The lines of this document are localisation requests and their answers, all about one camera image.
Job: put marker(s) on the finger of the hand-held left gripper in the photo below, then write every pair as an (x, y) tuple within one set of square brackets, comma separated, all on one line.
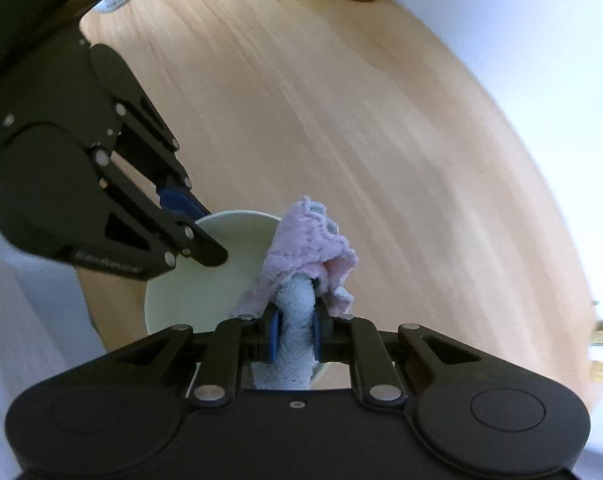
[(176, 201), (204, 250)]

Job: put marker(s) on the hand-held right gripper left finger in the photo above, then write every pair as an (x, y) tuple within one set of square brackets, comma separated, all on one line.
[(273, 336)]

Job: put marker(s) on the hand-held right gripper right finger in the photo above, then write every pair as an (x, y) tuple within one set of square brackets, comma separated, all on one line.
[(316, 336)]

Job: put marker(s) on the pale white bowl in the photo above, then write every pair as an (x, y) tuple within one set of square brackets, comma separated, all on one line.
[(196, 292)]

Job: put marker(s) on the pink and blue cloth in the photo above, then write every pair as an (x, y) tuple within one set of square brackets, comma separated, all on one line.
[(306, 245)]

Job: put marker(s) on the white fabric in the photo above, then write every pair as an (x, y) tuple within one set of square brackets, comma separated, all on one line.
[(26, 340)]

